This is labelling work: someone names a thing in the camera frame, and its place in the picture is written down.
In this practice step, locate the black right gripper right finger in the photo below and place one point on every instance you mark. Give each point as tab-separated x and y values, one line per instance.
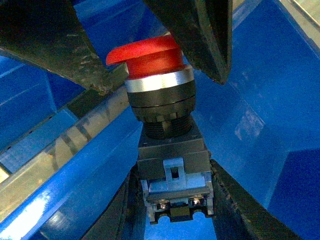
238	216

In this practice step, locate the blue target bin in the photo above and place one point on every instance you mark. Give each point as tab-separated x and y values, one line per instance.
262	127

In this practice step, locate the red mushroom push button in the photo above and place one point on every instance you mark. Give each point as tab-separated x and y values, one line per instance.
173	161

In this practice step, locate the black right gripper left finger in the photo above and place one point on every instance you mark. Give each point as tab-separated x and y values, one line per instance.
125	216

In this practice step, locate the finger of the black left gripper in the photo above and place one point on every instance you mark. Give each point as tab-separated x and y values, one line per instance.
203	30
47	34

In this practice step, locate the metal centre rail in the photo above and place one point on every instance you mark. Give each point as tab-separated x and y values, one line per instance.
20	185

